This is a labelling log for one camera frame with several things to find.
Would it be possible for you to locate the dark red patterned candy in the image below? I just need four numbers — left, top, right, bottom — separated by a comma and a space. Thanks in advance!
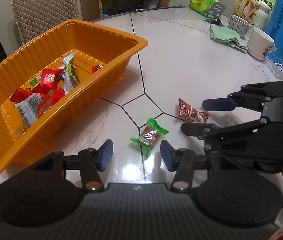
178, 98, 209, 124

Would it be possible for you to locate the green brown candy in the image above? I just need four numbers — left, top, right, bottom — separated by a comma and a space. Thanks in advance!
130, 118, 169, 158

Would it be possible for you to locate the large red gold snack pack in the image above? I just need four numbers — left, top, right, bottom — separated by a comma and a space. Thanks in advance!
38, 87, 65, 118

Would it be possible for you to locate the black-white snack packet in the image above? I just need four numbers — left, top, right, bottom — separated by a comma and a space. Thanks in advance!
15, 93, 42, 128

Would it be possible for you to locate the grey-blue foil snack pouch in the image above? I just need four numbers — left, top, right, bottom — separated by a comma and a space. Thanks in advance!
60, 53, 81, 94

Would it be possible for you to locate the red candy pack white label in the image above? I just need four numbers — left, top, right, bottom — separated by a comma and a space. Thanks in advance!
35, 69, 63, 94

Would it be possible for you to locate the small red candy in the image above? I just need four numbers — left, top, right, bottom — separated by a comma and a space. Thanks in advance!
92, 64, 104, 74

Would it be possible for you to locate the red gold candy pack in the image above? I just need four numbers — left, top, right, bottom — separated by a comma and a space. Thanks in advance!
10, 88, 35, 103

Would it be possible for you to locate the yellow green candy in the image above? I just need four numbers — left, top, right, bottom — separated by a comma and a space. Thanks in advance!
28, 73, 41, 89

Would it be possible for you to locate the blue-label plastic packet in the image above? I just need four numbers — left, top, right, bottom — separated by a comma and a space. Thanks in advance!
267, 60, 283, 81

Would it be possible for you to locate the white cartoon mug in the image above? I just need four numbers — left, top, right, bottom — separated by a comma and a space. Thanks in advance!
247, 27, 276, 61

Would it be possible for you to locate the green folded cloth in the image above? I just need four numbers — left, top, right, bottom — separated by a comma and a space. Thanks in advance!
209, 24, 248, 53

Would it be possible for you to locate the patterned white mug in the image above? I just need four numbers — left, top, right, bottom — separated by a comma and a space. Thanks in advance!
228, 15, 250, 38

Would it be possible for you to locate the orange plastic tray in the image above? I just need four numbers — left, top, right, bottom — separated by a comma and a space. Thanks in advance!
0, 19, 148, 174

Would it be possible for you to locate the grey phone stand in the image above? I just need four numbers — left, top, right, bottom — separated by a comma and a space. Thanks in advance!
205, 2, 227, 27

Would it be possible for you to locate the green tissue pack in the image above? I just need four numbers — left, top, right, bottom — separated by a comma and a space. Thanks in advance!
189, 0, 219, 18

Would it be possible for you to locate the yellow snack box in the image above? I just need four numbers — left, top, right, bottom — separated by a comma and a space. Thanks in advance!
232, 0, 278, 23

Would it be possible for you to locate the quilted beige chair back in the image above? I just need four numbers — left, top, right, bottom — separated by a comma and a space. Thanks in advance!
10, 0, 79, 44

